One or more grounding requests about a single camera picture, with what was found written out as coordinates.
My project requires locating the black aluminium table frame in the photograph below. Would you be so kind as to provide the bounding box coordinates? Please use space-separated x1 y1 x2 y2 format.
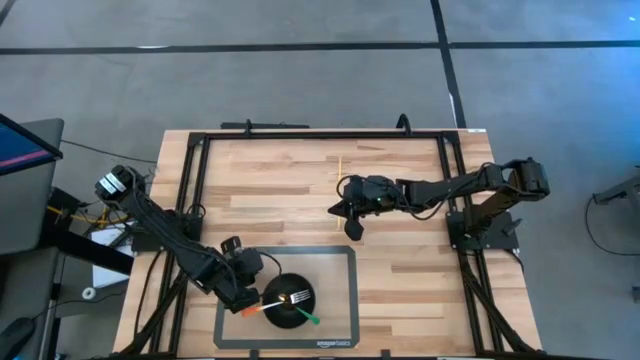
117 127 544 358

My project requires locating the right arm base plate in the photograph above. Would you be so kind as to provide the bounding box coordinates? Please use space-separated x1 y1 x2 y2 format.
445 209 522 252

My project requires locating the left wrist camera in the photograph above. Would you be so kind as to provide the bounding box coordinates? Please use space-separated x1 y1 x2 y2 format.
219 236 265 288

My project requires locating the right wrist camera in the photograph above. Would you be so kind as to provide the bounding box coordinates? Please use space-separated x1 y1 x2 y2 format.
362 187 399 212

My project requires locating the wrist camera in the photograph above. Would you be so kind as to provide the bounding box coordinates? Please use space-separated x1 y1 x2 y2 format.
362 187 399 212
219 236 265 288

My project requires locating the grey bordered baking mat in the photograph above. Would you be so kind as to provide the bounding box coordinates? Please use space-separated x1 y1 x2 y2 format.
212 244 361 351

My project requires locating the yellow cable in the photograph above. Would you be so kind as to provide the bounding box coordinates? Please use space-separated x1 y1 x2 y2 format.
46 204 127 227

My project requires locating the green handled utensil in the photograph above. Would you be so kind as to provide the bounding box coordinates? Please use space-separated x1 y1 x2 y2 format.
279 293 322 327

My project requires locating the computer monitor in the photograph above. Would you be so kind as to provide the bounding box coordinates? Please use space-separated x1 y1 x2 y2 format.
0 113 65 177

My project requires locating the black floor cable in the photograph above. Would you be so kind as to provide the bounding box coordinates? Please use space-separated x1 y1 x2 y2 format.
584 194 640 258

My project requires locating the orange handled metal fork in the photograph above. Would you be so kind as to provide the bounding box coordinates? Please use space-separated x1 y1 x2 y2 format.
240 288 313 319

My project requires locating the black bowl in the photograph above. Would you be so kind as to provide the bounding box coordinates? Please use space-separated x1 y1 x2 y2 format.
261 272 318 331

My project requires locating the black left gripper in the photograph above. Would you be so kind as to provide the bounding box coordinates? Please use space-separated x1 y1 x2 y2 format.
191 251 263 315

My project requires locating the white paper sheet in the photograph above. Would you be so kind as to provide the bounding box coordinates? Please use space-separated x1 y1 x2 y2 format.
91 226 137 289

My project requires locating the black bar clamp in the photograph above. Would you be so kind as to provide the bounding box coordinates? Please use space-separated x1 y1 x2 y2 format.
219 118 312 137

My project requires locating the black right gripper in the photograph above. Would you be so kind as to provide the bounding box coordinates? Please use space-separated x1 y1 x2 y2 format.
327 173 402 243

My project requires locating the grey metal stand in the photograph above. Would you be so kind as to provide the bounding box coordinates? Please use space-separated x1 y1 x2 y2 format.
591 166 640 207

